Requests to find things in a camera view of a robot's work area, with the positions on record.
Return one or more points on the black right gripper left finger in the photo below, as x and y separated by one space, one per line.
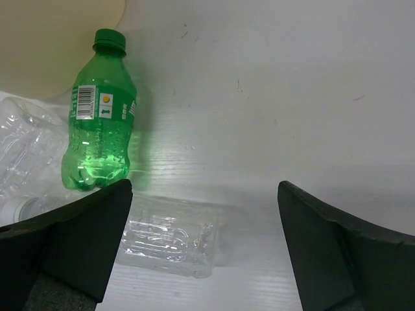
63 259

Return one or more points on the green plastic soda bottle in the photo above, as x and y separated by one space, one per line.
101 117

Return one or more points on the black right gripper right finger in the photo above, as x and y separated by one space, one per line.
342 262

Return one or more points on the clear crushed plastic bottle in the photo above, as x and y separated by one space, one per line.
171 236

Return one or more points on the clear crushed bottle white cap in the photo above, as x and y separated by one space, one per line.
33 141

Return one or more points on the cream plastic bin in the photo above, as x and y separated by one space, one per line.
44 44

